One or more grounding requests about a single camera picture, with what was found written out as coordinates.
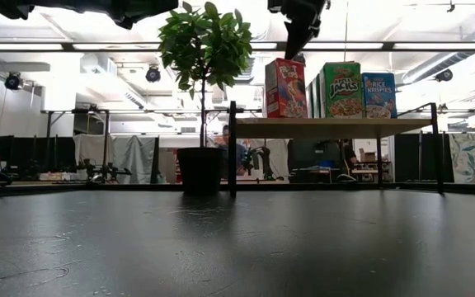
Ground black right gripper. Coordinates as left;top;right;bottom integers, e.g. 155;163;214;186
267;0;328;61

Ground red Froot Loops cereal box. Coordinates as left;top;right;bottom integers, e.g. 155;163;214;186
264;57;308;120

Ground blue Rice Krispies cereal box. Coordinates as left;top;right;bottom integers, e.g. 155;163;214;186
360;72;398;120

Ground wooden shelf black legs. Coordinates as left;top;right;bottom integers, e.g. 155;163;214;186
228;101;445;199

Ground green potted plant black pot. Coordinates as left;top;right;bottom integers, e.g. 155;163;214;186
158;1;254;196

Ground person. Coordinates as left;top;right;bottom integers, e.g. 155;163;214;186
214;125;249;177

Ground background work table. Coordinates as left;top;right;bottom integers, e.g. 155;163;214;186
293;158;381;185

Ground brown cardboard box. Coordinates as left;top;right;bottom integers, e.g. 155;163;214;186
359;148;378;164

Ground black round ceiling fixture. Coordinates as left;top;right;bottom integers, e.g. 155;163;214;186
145;65;162;83
434;68;454;83
4;72;24;91

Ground black partition panel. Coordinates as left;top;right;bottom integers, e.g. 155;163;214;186
393;132;449;183

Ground grey hanging cloth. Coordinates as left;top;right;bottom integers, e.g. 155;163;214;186
111;135;159;185

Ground floral fabric panel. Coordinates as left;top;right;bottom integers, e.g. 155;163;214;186
448;132;475;185

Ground white hanging cloth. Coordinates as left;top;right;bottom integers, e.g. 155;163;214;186
72;134;113;166

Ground black background desk panel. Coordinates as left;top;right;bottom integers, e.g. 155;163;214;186
0;135;78;174

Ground black background table frame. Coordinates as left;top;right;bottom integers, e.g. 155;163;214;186
40;107;263;185

